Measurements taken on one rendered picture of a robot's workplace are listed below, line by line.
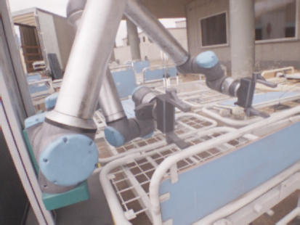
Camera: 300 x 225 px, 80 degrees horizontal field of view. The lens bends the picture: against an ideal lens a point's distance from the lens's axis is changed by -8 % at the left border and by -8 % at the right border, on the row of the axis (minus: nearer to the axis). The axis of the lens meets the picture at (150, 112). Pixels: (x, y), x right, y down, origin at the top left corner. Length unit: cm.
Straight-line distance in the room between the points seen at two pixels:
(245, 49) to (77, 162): 516
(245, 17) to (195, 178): 510
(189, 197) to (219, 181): 11
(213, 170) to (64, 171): 40
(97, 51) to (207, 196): 51
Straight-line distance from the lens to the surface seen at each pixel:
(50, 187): 77
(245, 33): 544
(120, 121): 75
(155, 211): 52
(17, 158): 90
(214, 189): 63
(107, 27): 57
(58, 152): 51
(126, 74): 247
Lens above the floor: 101
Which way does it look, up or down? 17 degrees down
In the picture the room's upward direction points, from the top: 7 degrees counter-clockwise
